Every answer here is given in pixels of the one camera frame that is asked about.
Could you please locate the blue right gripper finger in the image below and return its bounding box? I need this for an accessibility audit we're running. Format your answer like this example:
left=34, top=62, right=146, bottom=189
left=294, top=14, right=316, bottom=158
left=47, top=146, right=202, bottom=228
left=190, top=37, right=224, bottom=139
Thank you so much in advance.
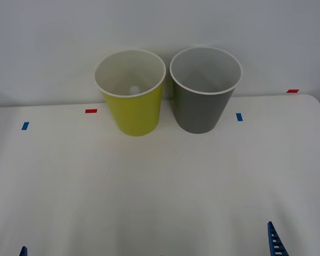
left=267, top=221, right=289, bottom=256

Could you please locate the yellow-green plastic waste bin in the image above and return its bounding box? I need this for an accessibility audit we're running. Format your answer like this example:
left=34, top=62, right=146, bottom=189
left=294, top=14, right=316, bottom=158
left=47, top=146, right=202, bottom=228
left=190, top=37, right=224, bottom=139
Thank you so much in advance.
left=93, top=47, right=167, bottom=137

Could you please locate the grey plastic waste bin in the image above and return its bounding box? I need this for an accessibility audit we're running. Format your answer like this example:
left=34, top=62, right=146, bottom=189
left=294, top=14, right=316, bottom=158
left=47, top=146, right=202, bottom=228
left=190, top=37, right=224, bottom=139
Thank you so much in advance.
left=169, top=46, right=243, bottom=134

